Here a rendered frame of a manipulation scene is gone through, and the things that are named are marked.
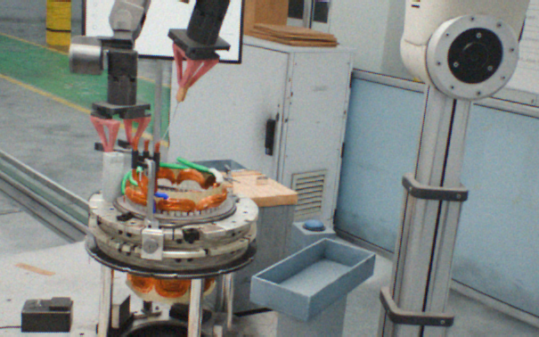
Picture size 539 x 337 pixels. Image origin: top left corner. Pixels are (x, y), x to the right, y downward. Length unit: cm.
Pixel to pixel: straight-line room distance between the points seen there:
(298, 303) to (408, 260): 36
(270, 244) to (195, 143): 260
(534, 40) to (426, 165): 205
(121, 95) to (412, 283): 67
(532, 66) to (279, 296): 241
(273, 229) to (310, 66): 212
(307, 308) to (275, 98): 256
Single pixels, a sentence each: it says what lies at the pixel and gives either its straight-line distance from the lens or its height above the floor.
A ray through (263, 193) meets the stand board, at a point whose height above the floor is 107.
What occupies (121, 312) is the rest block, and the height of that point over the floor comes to 85.
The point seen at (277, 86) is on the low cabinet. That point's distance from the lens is 362.
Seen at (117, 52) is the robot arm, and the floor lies 137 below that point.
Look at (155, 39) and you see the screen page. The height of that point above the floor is 130.
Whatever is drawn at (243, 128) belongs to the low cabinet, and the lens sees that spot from 384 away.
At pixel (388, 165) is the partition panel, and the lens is 393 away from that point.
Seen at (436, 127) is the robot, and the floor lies 129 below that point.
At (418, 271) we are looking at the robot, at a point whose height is 101.
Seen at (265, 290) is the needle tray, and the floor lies 105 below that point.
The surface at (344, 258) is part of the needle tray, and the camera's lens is 137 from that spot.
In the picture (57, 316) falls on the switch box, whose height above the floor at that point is 82.
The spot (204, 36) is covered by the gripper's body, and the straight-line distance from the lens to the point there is 127.
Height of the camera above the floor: 154
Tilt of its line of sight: 15 degrees down
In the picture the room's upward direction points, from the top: 5 degrees clockwise
